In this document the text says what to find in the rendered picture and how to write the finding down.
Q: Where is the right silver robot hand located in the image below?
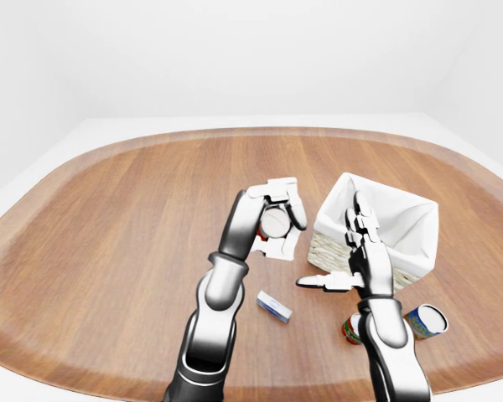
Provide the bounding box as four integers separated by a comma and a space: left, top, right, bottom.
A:
295, 190, 399, 300

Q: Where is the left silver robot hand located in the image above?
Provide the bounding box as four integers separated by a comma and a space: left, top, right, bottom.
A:
218, 177, 309, 263

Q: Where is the wicker basket with white liner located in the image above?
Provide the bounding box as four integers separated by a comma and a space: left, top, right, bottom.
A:
306, 172, 440, 295

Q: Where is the red green labelled tin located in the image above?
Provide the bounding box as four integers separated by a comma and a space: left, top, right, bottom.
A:
341, 312, 366, 346

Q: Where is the blue yellow labelled tin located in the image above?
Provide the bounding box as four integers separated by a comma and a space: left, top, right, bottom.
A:
403, 303, 449, 341

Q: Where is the small blue white box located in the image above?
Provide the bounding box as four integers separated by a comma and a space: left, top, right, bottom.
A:
256, 291, 294, 325

